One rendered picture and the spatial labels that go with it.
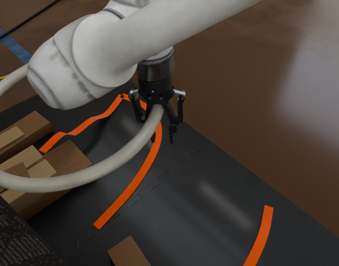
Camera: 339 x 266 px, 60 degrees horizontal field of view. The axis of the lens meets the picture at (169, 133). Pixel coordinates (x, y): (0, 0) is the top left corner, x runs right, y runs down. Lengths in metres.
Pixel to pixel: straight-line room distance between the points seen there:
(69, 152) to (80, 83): 1.32
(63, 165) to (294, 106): 1.55
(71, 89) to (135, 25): 0.14
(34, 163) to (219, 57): 1.65
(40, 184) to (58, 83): 0.27
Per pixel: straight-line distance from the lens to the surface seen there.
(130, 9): 0.51
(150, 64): 0.58
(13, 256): 0.87
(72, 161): 1.70
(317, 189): 1.83
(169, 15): 0.34
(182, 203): 1.59
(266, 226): 1.60
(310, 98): 2.34
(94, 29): 0.42
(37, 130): 1.95
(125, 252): 1.37
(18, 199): 1.55
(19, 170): 1.62
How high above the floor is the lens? 1.42
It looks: 49 degrees down
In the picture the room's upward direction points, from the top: straight up
